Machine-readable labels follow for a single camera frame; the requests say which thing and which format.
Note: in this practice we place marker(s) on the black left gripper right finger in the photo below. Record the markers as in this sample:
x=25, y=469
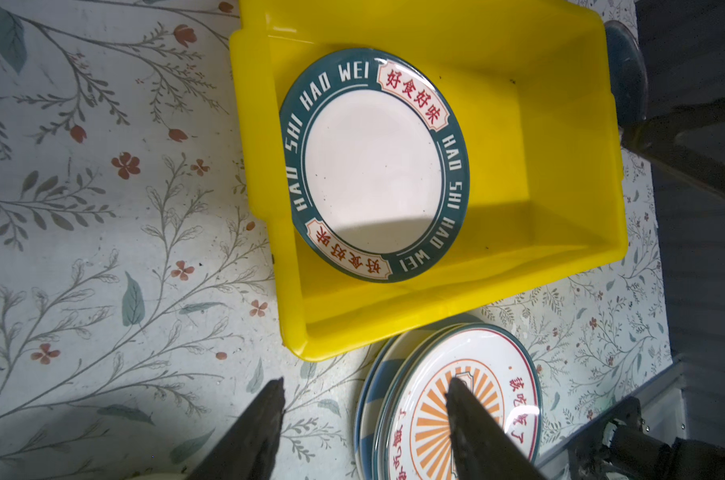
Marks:
x=480, y=449

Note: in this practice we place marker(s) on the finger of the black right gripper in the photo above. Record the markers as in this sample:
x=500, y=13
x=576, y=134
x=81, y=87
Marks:
x=655, y=140

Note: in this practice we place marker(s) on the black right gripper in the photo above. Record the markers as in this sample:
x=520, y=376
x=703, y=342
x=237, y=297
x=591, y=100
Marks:
x=614, y=442

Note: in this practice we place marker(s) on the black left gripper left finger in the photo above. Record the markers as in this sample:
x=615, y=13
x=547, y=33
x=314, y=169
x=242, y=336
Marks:
x=248, y=450

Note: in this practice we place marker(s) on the orange sunburst plate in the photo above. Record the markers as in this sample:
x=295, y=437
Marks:
x=412, y=436

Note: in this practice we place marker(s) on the blue white striped plate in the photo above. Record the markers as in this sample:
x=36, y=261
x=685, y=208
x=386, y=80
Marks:
x=393, y=354

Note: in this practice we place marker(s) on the green rim Hao Wei plate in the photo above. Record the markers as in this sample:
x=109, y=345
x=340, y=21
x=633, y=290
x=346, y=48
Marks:
x=377, y=166

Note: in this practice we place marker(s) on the yellow plastic bin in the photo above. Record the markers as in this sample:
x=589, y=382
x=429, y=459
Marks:
x=528, y=82

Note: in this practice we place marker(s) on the blue glazed ceramic bowl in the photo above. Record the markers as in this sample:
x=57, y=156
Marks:
x=628, y=75

